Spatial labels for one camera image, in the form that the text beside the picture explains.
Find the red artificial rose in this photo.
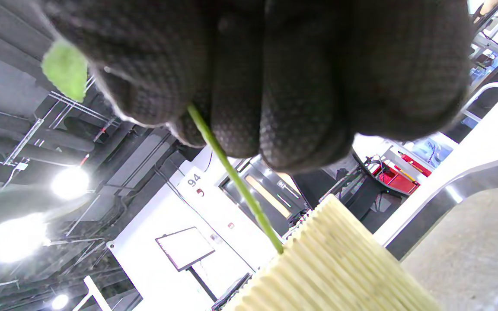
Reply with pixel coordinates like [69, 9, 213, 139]
[41, 39, 285, 254]

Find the dark brown plastic tray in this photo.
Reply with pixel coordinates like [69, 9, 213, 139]
[385, 151, 498, 311]

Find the red tool cart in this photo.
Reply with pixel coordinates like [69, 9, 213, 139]
[368, 150, 432, 196]

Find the person's right hand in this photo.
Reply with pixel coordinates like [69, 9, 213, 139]
[37, 0, 474, 173]

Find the white screen on stand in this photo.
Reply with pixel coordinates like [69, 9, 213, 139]
[155, 227, 219, 303]

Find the white rolling cart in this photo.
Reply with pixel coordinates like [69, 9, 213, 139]
[460, 81, 498, 124]

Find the long bright ceiling lamp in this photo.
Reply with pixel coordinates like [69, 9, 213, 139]
[0, 166, 90, 265]

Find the yellow ribbed flower pot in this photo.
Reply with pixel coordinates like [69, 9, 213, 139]
[221, 194, 444, 311]

